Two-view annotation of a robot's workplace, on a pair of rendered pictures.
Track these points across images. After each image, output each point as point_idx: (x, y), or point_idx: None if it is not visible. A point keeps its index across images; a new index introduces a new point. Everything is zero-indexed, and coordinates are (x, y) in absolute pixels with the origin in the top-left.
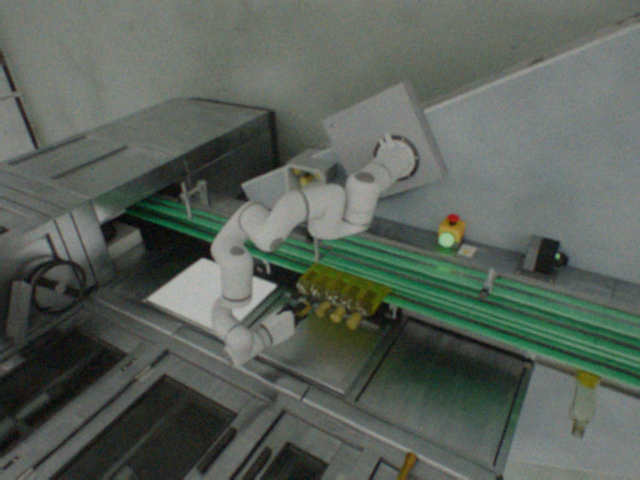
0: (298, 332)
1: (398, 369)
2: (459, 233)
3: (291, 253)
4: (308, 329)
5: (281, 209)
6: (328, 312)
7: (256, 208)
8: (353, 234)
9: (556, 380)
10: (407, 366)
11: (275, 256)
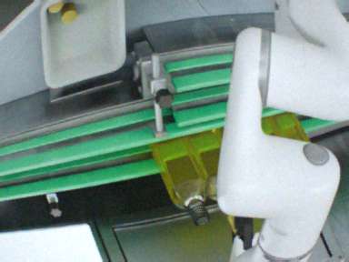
0: (217, 261)
1: (344, 202)
2: None
3: (101, 152)
4: (224, 249)
5: (347, 25)
6: (215, 212)
7: (286, 41)
8: (204, 54)
9: None
10: (346, 192)
11: (55, 177)
